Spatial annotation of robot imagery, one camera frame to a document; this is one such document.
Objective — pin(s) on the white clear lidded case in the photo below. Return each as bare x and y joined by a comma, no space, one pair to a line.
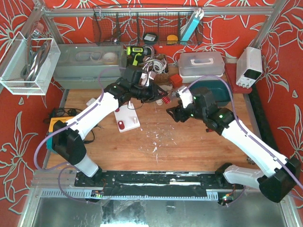
192,65

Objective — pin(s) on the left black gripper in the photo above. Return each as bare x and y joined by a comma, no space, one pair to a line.
153,93

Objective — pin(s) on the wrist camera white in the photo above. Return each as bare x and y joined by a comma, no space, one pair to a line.
147,78
185,96

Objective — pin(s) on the grey plastic storage box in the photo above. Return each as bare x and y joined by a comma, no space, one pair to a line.
87,66

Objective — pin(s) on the clear acrylic hanging bin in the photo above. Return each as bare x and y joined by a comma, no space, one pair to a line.
29,69

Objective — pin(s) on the beige work glove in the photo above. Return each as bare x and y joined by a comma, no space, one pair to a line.
167,88

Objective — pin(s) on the red mat under supply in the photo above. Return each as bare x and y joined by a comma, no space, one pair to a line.
230,72

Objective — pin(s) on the small metal fitting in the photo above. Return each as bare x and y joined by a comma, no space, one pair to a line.
250,161

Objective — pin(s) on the white peg fixture board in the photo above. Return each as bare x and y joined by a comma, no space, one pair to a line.
128,115

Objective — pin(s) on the white plug adapter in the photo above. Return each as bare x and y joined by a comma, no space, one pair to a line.
91,102

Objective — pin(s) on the white bench power supply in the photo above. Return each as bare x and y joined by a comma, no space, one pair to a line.
248,67

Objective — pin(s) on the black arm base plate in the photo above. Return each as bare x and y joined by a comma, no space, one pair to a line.
156,184

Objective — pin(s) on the green black cordless drill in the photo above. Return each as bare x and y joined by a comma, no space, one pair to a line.
138,53

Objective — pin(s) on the black wire wall basket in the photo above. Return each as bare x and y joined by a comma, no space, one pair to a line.
126,24

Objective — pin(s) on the blue white booklet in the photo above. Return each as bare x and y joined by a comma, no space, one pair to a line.
187,30

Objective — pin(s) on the wicker basket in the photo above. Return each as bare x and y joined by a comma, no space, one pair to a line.
161,68

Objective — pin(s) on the teal plastic tray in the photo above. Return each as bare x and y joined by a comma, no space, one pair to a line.
218,89

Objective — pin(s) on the small red spring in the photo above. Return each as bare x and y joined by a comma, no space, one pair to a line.
166,100

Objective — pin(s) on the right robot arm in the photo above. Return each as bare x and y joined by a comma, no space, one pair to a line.
277,174

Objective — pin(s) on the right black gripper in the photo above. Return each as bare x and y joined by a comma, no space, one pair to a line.
181,112

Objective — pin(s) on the small red box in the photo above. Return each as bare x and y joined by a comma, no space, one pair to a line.
176,80

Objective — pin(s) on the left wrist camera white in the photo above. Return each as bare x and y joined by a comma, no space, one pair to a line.
147,78

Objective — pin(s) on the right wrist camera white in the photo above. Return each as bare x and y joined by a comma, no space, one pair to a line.
185,96

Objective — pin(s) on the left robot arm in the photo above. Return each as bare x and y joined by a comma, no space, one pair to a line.
68,136

